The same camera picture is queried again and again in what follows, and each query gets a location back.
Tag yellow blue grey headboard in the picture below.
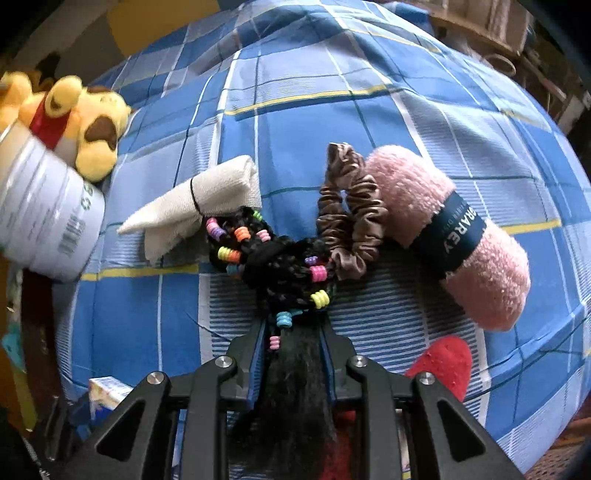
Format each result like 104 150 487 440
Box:
105 0 219 48

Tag black braided hairpiece coloured beads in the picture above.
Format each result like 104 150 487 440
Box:
202 206 339 480

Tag blue tissue packet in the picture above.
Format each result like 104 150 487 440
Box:
87 376 136 417

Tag white bag with handles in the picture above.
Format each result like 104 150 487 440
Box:
484 52 519 78

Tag white tin can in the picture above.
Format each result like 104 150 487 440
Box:
0 124 107 283

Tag pink towel dark band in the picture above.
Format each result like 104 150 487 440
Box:
364 145 532 332

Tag brown satin scrunchie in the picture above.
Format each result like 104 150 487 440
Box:
316 141 389 282

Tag wooden desk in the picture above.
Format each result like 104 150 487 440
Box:
428 0 537 52

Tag red christmas sock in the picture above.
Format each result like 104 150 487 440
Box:
322 335 474 480

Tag yellow bear plush red shirt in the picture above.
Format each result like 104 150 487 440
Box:
0 74 133 184

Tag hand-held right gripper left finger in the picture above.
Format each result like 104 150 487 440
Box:
81 318 269 480

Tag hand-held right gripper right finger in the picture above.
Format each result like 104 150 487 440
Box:
320 318 527 480

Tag cream cloth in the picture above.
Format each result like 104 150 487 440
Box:
117 155 262 262

